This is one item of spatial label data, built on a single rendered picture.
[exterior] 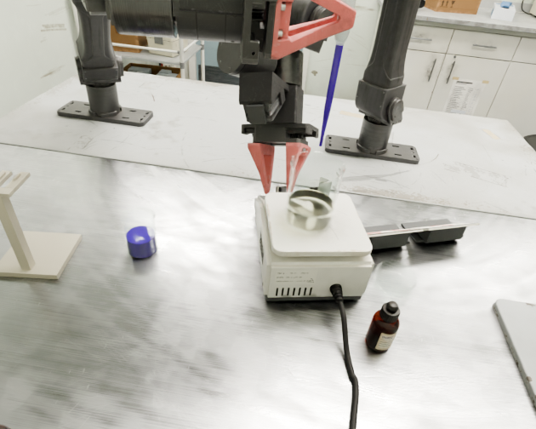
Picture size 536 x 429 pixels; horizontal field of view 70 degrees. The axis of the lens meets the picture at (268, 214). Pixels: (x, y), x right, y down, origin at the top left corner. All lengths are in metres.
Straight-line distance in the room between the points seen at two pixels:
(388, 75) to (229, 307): 0.51
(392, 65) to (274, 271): 0.47
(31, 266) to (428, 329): 0.50
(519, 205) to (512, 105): 2.37
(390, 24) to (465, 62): 2.25
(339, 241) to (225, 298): 0.16
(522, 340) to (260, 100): 0.43
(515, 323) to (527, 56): 2.63
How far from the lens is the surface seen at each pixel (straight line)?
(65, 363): 0.48
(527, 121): 3.29
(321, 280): 0.48
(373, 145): 0.84
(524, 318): 0.60
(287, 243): 0.45
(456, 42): 2.94
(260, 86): 0.49
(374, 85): 0.79
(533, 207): 0.87
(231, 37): 0.36
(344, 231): 0.48
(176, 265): 0.54
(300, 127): 0.54
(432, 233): 0.64
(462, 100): 3.07
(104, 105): 0.94
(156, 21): 0.36
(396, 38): 0.76
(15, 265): 0.59
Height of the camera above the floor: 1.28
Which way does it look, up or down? 37 degrees down
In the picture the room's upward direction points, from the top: 6 degrees clockwise
